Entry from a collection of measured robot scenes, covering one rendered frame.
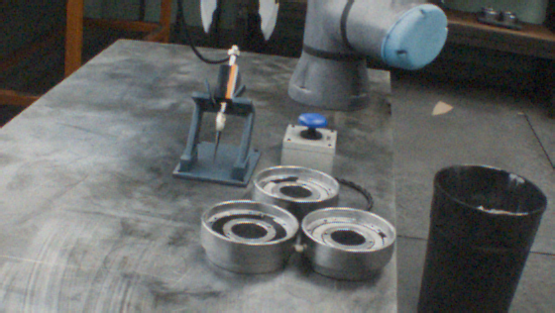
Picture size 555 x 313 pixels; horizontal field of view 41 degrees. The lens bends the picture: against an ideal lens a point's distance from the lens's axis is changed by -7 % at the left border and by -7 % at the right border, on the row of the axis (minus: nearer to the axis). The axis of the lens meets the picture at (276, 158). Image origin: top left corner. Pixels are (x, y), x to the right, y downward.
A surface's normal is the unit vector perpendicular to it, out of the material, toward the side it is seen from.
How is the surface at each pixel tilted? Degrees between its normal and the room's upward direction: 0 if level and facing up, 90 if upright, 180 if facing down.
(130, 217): 0
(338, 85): 72
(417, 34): 97
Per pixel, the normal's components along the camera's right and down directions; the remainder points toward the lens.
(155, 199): 0.10, -0.92
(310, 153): -0.12, 0.36
